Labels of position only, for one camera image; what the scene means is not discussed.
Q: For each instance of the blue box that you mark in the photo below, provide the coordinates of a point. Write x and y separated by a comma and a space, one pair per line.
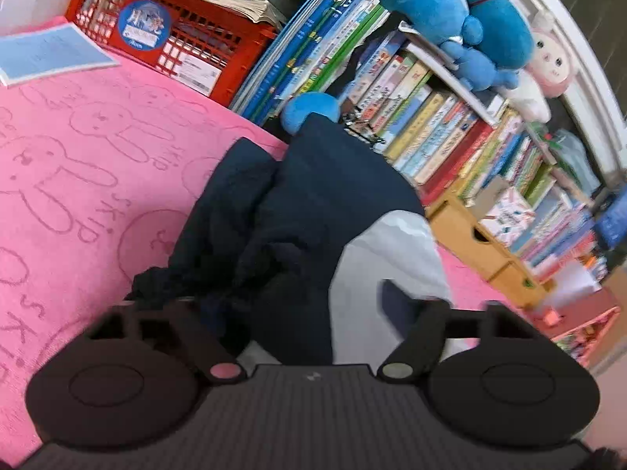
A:
612, 223

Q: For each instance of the red snack package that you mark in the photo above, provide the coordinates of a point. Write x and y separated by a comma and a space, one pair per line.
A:
205, 44

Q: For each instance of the metal bicycle model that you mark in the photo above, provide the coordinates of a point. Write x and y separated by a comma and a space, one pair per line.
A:
362, 122

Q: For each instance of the row of colourful books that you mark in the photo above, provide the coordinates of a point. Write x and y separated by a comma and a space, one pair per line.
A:
553, 225

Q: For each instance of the navy and white jacket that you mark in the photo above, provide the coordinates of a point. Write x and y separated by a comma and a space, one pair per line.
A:
313, 205

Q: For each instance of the row of picture books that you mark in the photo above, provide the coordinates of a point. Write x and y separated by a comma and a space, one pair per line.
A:
431, 127

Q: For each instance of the white shelf board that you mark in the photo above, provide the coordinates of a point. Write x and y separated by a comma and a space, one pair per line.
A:
441, 61

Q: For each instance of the row of tall blue books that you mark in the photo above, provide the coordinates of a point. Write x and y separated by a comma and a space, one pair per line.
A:
303, 49

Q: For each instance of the wooden drawer organizer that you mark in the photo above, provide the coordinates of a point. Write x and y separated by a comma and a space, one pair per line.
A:
455, 220

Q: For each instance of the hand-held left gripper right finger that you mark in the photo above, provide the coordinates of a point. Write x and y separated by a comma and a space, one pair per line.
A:
394, 303

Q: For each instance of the blue round plush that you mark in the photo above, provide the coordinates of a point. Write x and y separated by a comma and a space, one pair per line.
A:
308, 110

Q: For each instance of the blue plush toy red collar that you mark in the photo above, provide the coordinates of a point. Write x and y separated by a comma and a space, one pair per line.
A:
499, 14

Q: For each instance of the light blue booklet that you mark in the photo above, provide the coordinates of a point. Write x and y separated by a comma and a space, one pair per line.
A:
49, 54

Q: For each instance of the pink white plush doll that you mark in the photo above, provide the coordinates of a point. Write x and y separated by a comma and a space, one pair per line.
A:
548, 58

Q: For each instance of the pink printed blanket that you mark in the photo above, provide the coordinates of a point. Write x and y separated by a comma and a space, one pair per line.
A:
98, 181

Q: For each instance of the pink storage box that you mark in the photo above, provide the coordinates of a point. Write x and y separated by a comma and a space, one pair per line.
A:
588, 338

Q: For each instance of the white box with pencil print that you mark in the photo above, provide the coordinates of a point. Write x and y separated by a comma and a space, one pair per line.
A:
509, 215

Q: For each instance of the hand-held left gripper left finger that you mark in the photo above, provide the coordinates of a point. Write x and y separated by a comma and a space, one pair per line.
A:
193, 342

